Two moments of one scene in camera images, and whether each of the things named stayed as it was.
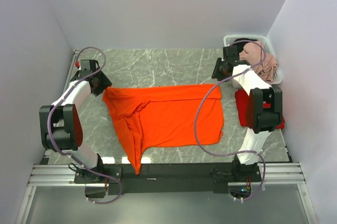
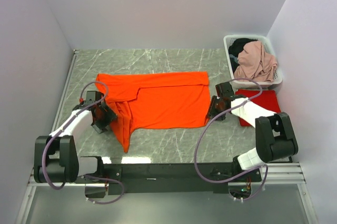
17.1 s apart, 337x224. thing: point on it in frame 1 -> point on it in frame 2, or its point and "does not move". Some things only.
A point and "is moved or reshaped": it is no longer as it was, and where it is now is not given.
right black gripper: (215, 74) -> (212, 112)
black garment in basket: (240, 46) does not move
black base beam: (166, 178) does not move
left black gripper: (105, 82) -> (110, 116)
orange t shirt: (177, 115) is moved or reshaped
